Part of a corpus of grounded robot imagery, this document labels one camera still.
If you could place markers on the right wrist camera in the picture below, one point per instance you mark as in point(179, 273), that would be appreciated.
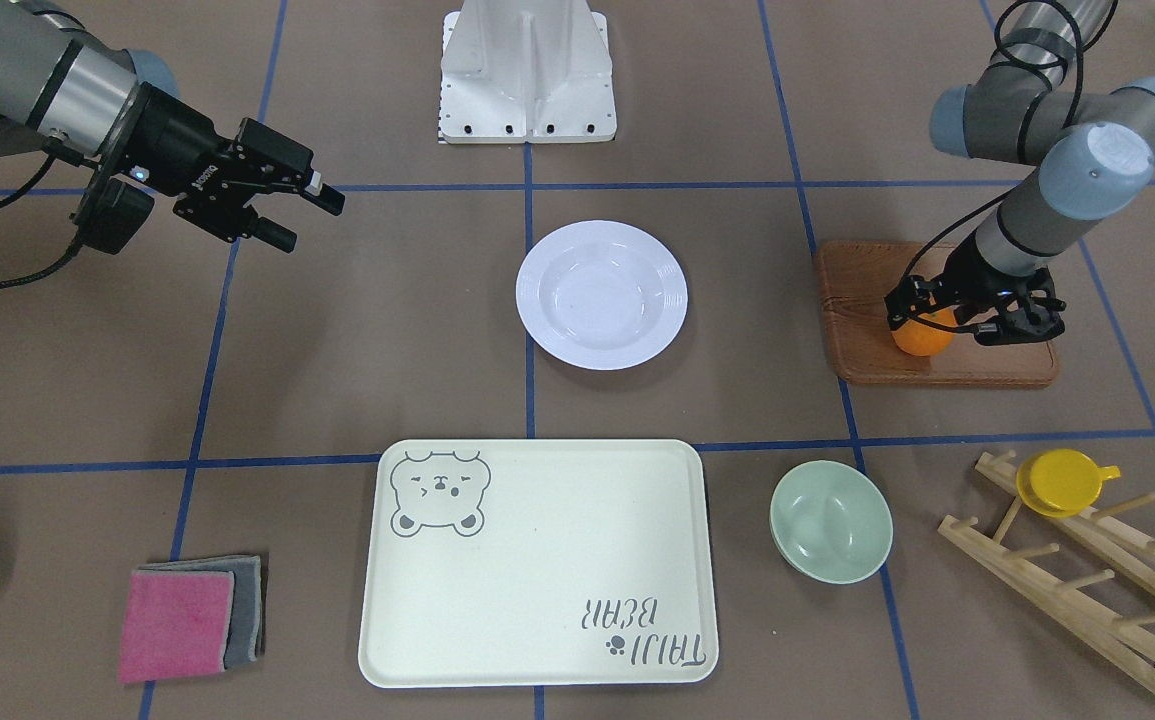
point(109, 216)

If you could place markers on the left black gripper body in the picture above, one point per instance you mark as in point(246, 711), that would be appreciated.
point(961, 273)

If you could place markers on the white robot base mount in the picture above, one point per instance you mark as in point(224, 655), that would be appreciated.
point(526, 72)

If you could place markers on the pink cloth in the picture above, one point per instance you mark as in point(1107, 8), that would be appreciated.
point(176, 625)

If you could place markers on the wooden cutting board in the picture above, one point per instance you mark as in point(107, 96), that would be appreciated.
point(854, 276)

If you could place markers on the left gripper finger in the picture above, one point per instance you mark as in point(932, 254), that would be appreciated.
point(913, 296)
point(1021, 320)

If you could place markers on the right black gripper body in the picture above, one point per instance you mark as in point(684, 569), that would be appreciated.
point(180, 142)

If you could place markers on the cream bear tray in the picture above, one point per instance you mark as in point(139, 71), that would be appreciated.
point(538, 562)

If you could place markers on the wooden drying rack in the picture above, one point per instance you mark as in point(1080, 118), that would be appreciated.
point(1111, 609)

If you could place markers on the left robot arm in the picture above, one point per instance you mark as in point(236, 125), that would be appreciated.
point(1089, 156)

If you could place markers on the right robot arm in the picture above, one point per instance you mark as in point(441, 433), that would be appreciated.
point(118, 112)

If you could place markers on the white round plate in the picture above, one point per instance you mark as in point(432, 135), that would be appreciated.
point(601, 295)

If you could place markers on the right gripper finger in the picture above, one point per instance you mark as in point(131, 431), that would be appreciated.
point(270, 162)
point(231, 222)

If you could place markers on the orange fruit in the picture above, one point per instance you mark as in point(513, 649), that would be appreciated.
point(920, 340)

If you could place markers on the grey cloth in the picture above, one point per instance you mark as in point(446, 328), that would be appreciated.
point(246, 611)

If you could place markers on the yellow mug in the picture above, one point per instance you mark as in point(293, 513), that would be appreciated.
point(1062, 482)

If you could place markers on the green bowl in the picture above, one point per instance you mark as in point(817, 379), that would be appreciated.
point(831, 523)

